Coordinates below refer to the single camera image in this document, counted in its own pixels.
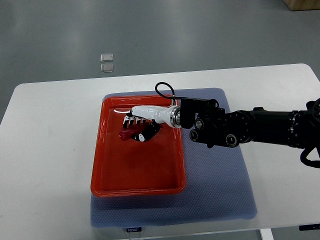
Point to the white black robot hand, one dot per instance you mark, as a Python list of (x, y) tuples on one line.
[(152, 117)]

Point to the red chili pepper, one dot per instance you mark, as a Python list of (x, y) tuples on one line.
[(130, 132)]

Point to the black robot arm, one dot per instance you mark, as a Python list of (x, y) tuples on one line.
[(211, 125)]

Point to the red plastic tray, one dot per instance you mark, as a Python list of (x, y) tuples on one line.
[(132, 168)]

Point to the upper metal floor plate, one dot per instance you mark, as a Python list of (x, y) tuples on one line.
[(106, 57)]

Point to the blue grey foam mat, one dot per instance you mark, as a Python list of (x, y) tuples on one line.
[(218, 188)]

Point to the white table leg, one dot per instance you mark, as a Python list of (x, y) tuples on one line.
[(266, 234)]

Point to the cardboard box corner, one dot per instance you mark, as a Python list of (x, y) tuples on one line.
[(302, 5)]

